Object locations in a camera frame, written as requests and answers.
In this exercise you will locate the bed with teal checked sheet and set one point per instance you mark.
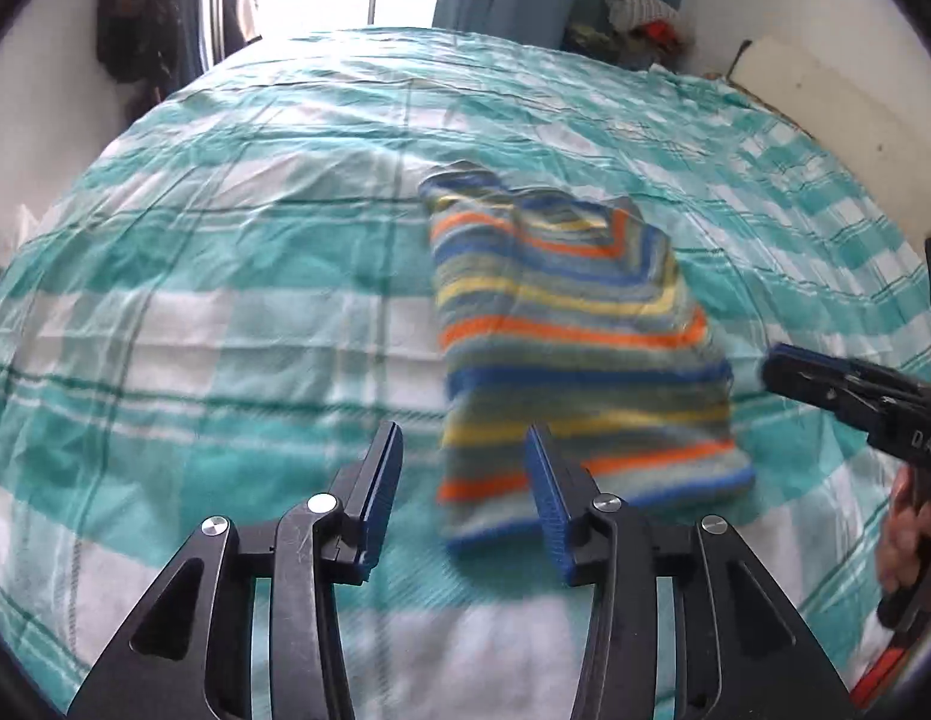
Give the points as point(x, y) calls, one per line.
point(210, 315)

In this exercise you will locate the striped knit sweater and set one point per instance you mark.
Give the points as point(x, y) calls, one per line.
point(570, 315)

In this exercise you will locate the person's right hand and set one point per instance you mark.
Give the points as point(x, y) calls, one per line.
point(902, 536)

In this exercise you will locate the cream padded headboard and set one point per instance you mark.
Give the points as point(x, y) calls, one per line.
point(848, 112)

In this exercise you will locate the pile of clothes by curtain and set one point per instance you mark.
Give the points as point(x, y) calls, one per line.
point(638, 26)

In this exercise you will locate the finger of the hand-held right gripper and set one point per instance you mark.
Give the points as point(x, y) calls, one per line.
point(806, 384)
point(818, 361)

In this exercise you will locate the clothes behind door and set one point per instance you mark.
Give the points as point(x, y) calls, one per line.
point(240, 7)

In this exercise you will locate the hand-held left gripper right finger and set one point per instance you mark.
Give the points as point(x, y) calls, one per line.
point(548, 510)

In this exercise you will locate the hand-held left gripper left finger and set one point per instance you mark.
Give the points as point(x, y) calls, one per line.
point(383, 481)

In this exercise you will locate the dark door frame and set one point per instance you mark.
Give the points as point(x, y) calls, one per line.
point(202, 0)

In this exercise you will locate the orange fleece cloth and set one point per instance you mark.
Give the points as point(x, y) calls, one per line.
point(878, 675)

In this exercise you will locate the dark hanging clothes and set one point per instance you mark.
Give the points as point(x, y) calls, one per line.
point(135, 30)

